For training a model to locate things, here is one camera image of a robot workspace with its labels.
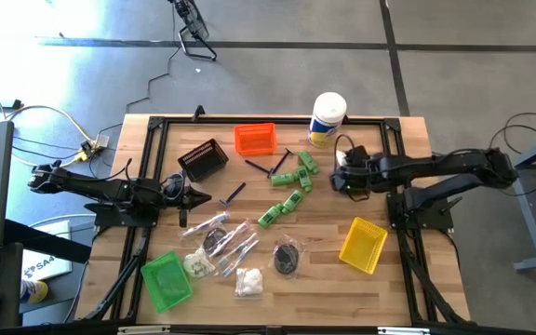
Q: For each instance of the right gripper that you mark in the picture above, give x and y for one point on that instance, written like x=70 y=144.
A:
x=354 y=172

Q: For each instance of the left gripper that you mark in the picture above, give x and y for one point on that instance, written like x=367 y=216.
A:
x=182 y=197

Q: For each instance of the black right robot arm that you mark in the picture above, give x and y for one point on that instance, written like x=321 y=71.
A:
x=435 y=165

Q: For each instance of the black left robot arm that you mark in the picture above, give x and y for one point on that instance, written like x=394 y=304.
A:
x=86 y=185

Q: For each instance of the black plastic basket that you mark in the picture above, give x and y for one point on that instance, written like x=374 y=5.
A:
x=203 y=160

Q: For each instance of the white yellow wipes canister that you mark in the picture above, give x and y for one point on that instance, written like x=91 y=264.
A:
x=327 y=116

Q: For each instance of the yellow plastic basket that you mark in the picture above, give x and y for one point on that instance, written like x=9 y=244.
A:
x=363 y=244

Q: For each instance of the orange plastic basket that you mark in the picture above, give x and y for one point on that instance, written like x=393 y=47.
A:
x=255 y=139

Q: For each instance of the black clamp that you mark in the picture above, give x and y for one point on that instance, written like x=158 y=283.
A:
x=198 y=112

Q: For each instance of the green plastic basket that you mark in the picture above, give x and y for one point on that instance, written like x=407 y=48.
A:
x=165 y=281

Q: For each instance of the white power adapter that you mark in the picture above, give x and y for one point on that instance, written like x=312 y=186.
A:
x=101 y=142

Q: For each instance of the yellow plug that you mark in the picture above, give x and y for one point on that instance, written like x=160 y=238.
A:
x=85 y=153

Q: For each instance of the black desk beam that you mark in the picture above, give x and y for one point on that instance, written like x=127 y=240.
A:
x=49 y=242

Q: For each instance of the white printed box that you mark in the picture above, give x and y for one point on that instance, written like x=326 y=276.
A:
x=44 y=267

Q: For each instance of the black floor fan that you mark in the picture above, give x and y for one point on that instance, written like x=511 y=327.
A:
x=192 y=18

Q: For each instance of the grey metal table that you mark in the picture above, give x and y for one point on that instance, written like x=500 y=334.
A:
x=531 y=218

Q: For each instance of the person's shoe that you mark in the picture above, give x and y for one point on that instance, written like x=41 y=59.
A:
x=35 y=290

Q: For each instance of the black aluminium table frame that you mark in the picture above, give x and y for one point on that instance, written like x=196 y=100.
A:
x=226 y=120

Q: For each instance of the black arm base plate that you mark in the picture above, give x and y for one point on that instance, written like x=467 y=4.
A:
x=110 y=218
x=428 y=218

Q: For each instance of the silver frame bracket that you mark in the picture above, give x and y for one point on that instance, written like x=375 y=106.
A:
x=144 y=330
x=403 y=331

